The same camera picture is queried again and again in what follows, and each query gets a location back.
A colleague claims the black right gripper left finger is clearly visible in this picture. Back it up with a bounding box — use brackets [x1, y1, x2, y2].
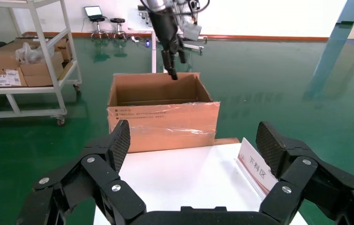
[17, 119, 147, 225]

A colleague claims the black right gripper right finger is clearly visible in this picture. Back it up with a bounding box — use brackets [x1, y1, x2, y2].
[255, 121, 354, 225]

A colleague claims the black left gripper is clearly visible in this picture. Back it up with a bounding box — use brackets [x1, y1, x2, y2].
[148, 7, 187, 81]

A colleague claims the large cardboard box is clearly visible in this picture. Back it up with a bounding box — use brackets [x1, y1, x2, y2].
[106, 72, 240, 154]

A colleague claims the flat brown cardboard box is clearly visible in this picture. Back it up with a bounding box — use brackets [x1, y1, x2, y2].
[23, 72, 63, 88]

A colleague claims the plain brown cardboard box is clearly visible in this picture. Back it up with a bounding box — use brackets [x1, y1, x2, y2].
[20, 52, 65, 77]

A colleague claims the cardboard box with white label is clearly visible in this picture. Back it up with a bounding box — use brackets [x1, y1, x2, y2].
[0, 66, 28, 88]

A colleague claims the wide brown cardboard box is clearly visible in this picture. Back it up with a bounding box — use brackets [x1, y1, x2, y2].
[0, 38, 46, 69]

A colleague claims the acrylic sign with red print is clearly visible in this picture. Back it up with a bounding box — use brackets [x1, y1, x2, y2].
[236, 137, 280, 200]

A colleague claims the black round stool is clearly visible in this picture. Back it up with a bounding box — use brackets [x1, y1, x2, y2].
[89, 16, 111, 40]
[110, 17, 128, 40]

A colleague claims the open laptop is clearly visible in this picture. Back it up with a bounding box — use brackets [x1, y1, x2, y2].
[84, 5, 107, 19]

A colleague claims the white metal shelf cart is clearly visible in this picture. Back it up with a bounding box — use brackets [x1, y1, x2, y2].
[0, 0, 83, 127]

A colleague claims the white plastic bag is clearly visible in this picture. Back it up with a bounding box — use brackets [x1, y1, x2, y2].
[15, 41, 54, 65]

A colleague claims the blue pillar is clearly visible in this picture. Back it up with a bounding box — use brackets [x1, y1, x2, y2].
[338, 0, 354, 24]

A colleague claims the silver aluminium rail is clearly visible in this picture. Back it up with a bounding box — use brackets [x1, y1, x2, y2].
[181, 35, 209, 56]

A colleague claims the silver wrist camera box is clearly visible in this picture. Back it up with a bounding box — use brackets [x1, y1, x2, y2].
[181, 22, 203, 42]

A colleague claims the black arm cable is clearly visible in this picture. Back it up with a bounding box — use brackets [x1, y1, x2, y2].
[170, 0, 211, 24]

